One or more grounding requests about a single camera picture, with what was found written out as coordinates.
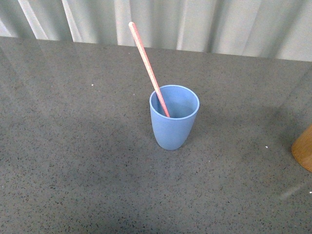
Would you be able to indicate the blue plastic cup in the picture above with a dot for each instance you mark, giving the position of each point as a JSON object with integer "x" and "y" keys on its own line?
{"x": 182, "y": 104}

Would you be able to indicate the pink chopstick in cup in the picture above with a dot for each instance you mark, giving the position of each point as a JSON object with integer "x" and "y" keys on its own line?
{"x": 147, "y": 65}

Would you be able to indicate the bamboo chopstick holder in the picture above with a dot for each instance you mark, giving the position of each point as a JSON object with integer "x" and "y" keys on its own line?
{"x": 302, "y": 149}

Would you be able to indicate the white curtain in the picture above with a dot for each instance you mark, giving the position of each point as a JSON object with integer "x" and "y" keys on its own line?
{"x": 259, "y": 28}

